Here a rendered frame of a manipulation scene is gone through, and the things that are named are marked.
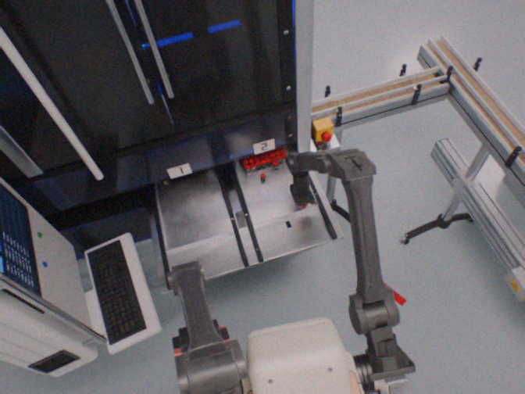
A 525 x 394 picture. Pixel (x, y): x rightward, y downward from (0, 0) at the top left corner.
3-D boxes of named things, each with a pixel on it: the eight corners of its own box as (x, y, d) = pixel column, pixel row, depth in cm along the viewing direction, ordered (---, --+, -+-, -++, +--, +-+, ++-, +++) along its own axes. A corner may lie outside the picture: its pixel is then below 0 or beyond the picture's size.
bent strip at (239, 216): (236, 220, 163) (234, 212, 158) (244, 217, 163) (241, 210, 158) (245, 251, 155) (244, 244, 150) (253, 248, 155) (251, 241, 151)
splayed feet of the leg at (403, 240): (396, 236, 248) (401, 225, 236) (473, 212, 251) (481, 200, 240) (402, 248, 244) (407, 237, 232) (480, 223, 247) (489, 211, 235)
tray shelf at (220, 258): (144, 190, 177) (143, 188, 175) (301, 145, 182) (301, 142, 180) (162, 295, 151) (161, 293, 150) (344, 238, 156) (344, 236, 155)
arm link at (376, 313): (373, 349, 99) (394, 344, 100) (366, 308, 98) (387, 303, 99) (358, 335, 108) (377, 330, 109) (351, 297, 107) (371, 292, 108)
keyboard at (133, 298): (87, 254, 170) (84, 251, 168) (120, 240, 172) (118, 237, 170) (110, 345, 149) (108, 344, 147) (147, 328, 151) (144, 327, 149)
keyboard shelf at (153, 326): (67, 261, 172) (64, 259, 170) (131, 234, 176) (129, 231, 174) (90, 366, 149) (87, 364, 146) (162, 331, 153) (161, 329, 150)
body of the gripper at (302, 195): (305, 183, 157) (305, 169, 152) (315, 202, 151) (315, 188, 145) (289, 188, 157) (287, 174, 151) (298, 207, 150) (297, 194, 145)
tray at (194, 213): (154, 184, 176) (151, 180, 173) (214, 167, 178) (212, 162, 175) (168, 255, 158) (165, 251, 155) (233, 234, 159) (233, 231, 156)
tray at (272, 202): (232, 162, 178) (230, 157, 175) (290, 145, 180) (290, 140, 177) (254, 229, 160) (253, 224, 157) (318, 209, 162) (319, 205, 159)
